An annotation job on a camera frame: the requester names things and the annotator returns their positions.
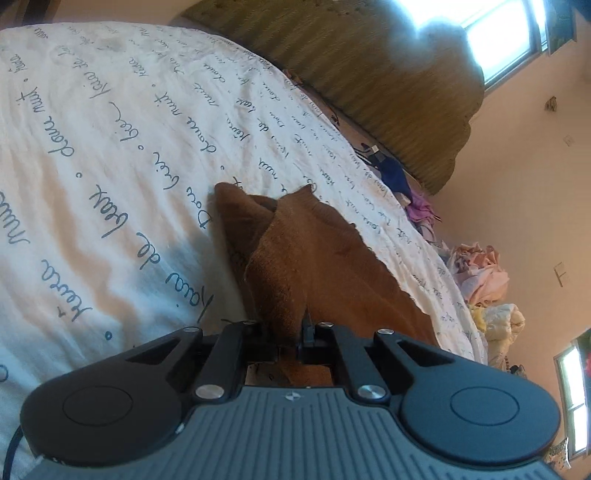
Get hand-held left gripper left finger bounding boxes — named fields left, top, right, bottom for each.
left=122, top=319, right=279, bottom=405

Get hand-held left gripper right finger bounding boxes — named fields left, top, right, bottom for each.
left=298, top=318, right=459, bottom=405

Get brown knit sweater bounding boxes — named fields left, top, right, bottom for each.
left=214, top=181, right=440, bottom=389

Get pink crumpled clothes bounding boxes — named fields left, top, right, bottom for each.
left=445, top=242, right=511, bottom=308

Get purple cloth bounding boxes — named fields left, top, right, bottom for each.
left=405, top=191, right=437, bottom=223

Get blue cloth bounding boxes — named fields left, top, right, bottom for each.
left=379, top=156, right=414, bottom=197

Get white script-printed bedsheet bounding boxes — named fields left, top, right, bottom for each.
left=0, top=22, right=488, bottom=480

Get small side window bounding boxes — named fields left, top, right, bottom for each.
left=554, top=327, right=591, bottom=459

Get green upholstered headboard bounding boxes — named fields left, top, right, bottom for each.
left=182, top=0, right=485, bottom=195

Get bright window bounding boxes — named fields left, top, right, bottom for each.
left=402, top=0, right=551, bottom=89

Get black cable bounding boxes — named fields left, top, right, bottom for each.
left=4, top=424, right=25, bottom=477

